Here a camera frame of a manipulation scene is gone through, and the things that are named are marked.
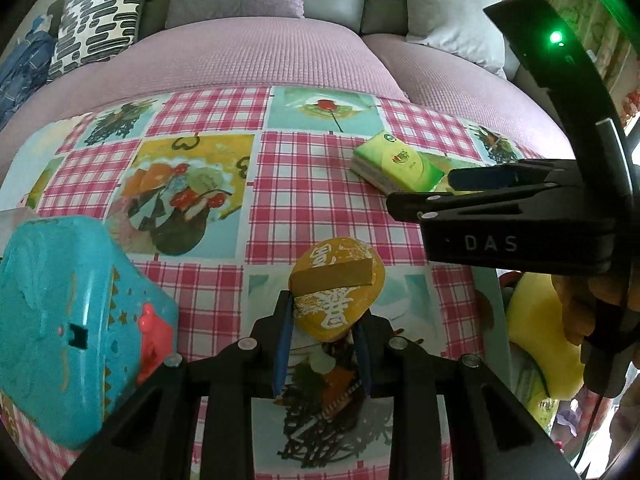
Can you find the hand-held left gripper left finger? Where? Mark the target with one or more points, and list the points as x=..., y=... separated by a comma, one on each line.
x=281, y=355

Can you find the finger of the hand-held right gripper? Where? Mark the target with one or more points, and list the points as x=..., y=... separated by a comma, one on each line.
x=450, y=205
x=480, y=176

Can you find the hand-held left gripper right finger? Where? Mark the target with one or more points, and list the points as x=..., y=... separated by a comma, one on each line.
x=363, y=355

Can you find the yellow round packet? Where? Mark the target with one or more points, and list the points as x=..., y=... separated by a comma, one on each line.
x=340, y=310

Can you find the green tissue pack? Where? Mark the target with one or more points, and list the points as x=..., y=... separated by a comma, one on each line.
x=395, y=160

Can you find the yellow sponge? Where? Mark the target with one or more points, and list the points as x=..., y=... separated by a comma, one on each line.
x=535, y=320

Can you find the teal plastic toy box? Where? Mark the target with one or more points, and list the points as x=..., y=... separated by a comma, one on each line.
x=65, y=320

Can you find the person's right hand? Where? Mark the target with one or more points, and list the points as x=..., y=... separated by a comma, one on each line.
x=570, y=310

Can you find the light grey pillow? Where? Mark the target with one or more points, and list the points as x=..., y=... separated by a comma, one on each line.
x=450, y=15

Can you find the floral curtain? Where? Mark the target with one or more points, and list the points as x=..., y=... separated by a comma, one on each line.
x=602, y=30

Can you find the grey sofa with pink cover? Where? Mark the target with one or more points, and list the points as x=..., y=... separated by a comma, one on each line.
x=225, y=60

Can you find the blue denim clothes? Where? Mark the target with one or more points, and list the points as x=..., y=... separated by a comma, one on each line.
x=20, y=75

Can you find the black white patterned pillow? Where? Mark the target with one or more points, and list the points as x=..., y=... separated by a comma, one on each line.
x=100, y=15

